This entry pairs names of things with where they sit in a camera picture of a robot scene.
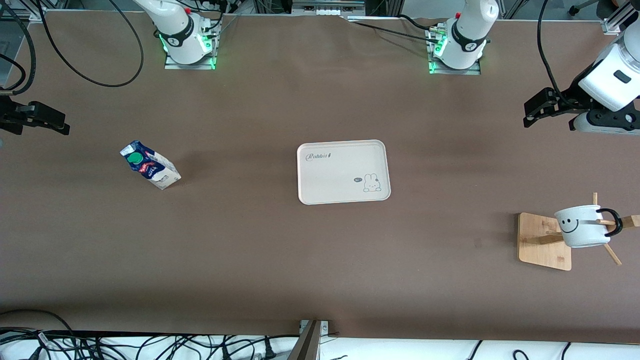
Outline grey metal frame rail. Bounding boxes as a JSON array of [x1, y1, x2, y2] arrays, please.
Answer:
[[291, 0, 367, 17]]

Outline wooden mug stand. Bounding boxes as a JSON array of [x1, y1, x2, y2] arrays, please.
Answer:
[[517, 192, 640, 272]]

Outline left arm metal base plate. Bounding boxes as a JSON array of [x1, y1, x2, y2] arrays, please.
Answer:
[[427, 25, 482, 76]]

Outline small metal corner bracket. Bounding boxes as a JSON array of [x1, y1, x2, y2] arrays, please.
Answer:
[[299, 319, 331, 335]]

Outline black floor cable tangle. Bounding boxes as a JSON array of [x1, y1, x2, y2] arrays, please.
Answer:
[[0, 309, 301, 360]]

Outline grey metal profile post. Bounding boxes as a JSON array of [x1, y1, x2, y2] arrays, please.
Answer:
[[286, 320, 323, 360]]

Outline aluminium frame profile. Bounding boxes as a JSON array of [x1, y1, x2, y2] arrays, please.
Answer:
[[601, 5, 640, 37], [0, 7, 48, 23]]

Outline cream rabbit print tray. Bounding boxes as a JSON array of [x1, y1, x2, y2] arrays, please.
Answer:
[[296, 139, 392, 206]]

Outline white smiley face cup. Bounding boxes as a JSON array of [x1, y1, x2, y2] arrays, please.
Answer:
[[554, 204, 624, 249]]

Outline thick black base cable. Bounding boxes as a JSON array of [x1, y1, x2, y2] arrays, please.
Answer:
[[395, 14, 447, 36]]

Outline thin black base cable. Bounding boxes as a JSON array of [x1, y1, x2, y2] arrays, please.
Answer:
[[345, 20, 441, 46]]

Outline brown table cover sheet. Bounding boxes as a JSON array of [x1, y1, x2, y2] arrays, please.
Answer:
[[0, 10, 640, 346]]

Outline black office chair base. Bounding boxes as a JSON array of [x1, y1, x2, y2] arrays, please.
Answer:
[[569, 0, 623, 17]]

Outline blue white milk carton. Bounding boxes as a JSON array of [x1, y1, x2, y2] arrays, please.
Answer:
[[119, 140, 182, 191]]

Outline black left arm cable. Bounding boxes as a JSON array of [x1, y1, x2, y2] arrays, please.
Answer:
[[536, 0, 573, 101]]

